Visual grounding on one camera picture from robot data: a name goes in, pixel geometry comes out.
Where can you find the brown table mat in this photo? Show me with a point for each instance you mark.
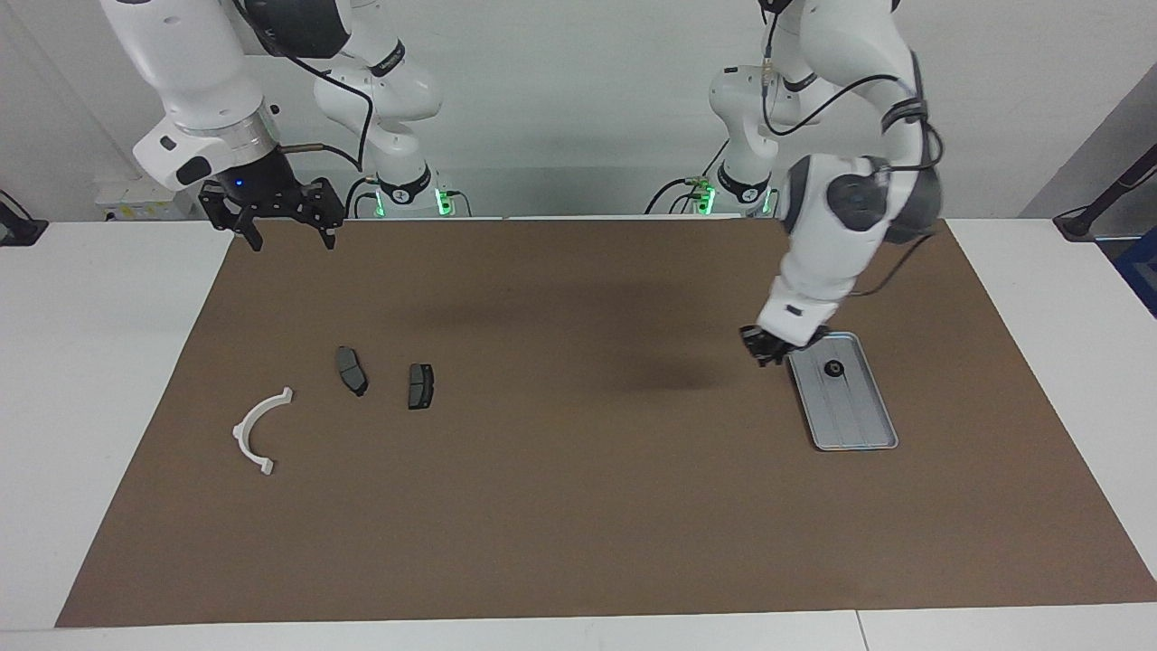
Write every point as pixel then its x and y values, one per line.
pixel 578 506

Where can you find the long dark brake pad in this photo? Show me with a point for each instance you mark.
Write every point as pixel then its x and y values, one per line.
pixel 352 371

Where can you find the silver metal tray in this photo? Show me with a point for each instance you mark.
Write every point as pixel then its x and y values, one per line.
pixel 845 402

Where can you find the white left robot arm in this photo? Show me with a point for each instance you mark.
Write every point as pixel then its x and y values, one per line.
pixel 841 54

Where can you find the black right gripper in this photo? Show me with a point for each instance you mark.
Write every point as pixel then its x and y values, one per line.
pixel 271 194

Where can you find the short dark brake pad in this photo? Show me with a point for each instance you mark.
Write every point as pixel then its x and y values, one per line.
pixel 420 386

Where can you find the white curved plastic bracket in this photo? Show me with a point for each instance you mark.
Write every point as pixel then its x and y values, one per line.
pixel 246 434

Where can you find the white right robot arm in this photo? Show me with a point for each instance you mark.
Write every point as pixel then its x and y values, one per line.
pixel 199 63

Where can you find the blue bin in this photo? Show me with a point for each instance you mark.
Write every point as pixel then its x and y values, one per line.
pixel 1141 271

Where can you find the white wall box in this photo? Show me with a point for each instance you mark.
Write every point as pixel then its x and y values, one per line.
pixel 136 203

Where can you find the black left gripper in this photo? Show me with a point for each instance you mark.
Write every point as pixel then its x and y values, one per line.
pixel 782 345

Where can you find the black clamp mount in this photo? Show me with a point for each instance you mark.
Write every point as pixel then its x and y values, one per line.
pixel 18 226

